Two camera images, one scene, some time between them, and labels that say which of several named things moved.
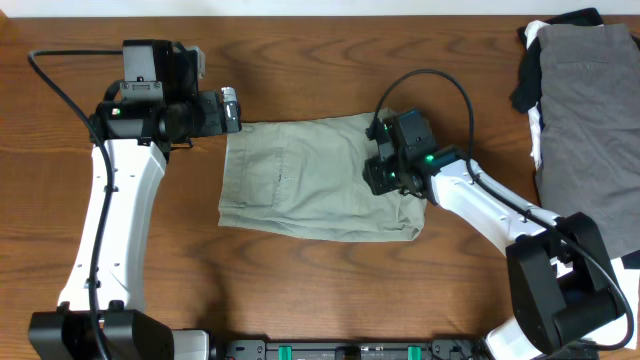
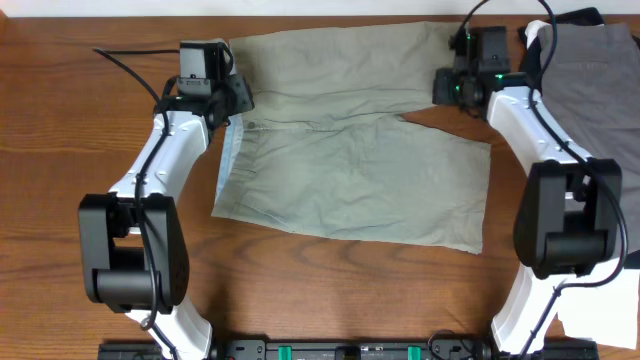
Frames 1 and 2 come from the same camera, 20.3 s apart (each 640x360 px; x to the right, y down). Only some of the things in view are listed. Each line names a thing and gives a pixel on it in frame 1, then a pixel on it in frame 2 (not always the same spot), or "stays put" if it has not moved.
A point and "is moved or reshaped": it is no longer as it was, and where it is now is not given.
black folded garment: [529, 89] stays put
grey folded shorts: [590, 152] stays put
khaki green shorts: [308, 175] is moved or reshaped
